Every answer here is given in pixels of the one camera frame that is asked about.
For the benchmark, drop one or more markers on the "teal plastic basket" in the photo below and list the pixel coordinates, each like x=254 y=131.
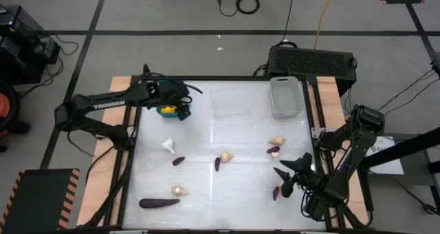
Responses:
x=163 y=115

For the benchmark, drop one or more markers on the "long purple eggplant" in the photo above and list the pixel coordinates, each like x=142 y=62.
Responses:
x=154 y=203

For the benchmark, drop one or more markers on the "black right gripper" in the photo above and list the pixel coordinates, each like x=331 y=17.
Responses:
x=313 y=183

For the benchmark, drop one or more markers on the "orange black round object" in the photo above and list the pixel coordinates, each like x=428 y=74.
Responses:
x=3 y=106

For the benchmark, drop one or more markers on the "black equipment cart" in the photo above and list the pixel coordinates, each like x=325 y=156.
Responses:
x=20 y=55

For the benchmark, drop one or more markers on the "black metal table frame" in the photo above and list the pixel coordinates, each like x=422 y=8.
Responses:
x=223 y=78

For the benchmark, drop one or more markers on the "black metal stand beam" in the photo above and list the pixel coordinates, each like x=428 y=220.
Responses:
x=412 y=146

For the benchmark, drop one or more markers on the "clear plastic container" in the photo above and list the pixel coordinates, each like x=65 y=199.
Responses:
x=228 y=103

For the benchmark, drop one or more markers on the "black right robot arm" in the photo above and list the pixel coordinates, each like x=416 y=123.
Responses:
x=343 y=161

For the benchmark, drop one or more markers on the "light wooden table board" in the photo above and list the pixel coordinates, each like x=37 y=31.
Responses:
x=118 y=86

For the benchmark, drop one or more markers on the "yellow lemon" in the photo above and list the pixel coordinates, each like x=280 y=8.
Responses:
x=168 y=109

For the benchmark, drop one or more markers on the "black computer case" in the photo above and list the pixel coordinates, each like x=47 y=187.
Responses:
x=309 y=60

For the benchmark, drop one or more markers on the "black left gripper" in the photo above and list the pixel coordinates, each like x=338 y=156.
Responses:
x=168 y=91

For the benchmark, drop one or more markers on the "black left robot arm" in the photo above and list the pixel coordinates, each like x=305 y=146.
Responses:
x=106 y=101

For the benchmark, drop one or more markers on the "small white garlic bulb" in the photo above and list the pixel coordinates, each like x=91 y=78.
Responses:
x=275 y=155

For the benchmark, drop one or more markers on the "white paper sign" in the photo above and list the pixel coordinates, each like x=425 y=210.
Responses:
x=388 y=158

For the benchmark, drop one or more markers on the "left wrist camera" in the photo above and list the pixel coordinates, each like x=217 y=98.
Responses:
x=184 y=114

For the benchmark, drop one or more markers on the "small purple eggplant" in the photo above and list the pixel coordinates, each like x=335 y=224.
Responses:
x=276 y=193
x=273 y=149
x=217 y=164
x=178 y=161

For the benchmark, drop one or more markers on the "grey plastic basket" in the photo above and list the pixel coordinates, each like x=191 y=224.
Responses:
x=287 y=100

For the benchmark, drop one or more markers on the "beige shell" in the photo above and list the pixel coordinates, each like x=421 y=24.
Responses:
x=277 y=140
x=227 y=157
x=178 y=191

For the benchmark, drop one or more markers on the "large black striped floor mat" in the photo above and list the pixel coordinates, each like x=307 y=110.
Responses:
x=38 y=203

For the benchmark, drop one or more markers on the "beige garlic bulb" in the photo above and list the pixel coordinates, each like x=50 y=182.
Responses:
x=280 y=187

